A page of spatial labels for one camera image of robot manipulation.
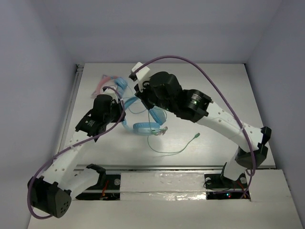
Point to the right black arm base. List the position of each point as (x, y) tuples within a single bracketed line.
[(219, 187)]

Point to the aluminium rail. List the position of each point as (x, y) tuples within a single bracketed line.
[(171, 168), (70, 106)]

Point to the white foam block with tape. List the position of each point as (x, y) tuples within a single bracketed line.
[(169, 186)]

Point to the pink blue cat-ear headphones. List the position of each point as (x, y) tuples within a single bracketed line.
[(116, 82)]

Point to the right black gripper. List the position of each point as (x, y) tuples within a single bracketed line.
[(143, 95)]

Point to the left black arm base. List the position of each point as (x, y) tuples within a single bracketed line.
[(106, 188)]

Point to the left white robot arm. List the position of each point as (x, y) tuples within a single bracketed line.
[(54, 185)]

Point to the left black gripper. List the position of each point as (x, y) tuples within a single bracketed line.
[(119, 110)]

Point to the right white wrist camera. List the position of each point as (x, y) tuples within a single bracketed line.
[(140, 72)]

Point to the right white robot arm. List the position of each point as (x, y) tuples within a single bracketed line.
[(164, 91)]

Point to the left side aluminium rail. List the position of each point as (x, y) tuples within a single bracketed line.
[(70, 106)]

